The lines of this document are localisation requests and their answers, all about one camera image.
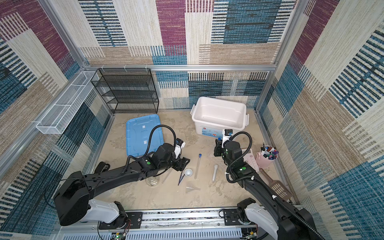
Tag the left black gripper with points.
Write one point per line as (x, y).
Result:
(181, 163)

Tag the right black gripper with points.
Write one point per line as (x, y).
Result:
(218, 147)

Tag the white plastic storage bin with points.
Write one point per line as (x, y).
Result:
(211, 116)

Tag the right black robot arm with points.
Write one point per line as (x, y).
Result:
(278, 218)

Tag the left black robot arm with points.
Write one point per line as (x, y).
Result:
(75, 200)

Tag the pink calculator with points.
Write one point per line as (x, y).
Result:
(251, 160)

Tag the white ceramic pestle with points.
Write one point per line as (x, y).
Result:
(216, 166)

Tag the blue plastic tweezers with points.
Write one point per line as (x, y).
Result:
(181, 178)

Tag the small white mortar bowl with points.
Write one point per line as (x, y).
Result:
(188, 172)

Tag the pink pen cup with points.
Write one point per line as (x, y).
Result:
(266, 156)

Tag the blue plastic bin lid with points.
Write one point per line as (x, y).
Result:
(138, 132)

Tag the brown slotted plastic scoop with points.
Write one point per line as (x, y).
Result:
(278, 187)

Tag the black stapler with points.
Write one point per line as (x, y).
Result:
(102, 167)

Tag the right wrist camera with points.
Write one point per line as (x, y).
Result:
(227, 133)

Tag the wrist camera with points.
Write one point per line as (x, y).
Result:
(227, 133)
(180, 144)

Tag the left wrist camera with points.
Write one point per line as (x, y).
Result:
(180, 144)

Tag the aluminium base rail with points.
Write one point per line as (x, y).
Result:
(179, 224)

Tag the black wire shelf rack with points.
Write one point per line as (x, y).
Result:
(129, 90)

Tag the white wire mesh basket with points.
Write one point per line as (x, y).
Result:
(62, 112)

